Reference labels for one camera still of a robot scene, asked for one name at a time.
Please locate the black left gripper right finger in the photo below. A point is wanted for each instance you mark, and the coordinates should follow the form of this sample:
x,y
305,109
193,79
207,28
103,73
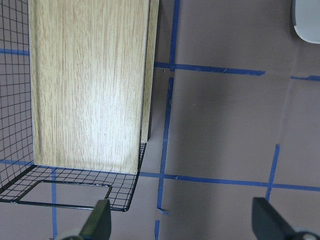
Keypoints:
x,y
267,223

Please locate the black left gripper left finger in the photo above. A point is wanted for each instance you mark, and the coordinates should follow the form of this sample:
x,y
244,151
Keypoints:
x,y
98,225

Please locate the white toaster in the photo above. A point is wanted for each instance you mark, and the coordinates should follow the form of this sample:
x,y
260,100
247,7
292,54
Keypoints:
x,y
305,16

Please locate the wooden shelf in basket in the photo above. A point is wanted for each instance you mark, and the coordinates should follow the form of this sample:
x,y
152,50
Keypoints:
x,y
91,81

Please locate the black wire basket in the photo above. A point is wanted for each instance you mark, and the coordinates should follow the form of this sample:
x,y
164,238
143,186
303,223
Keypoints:
x,y
23,182

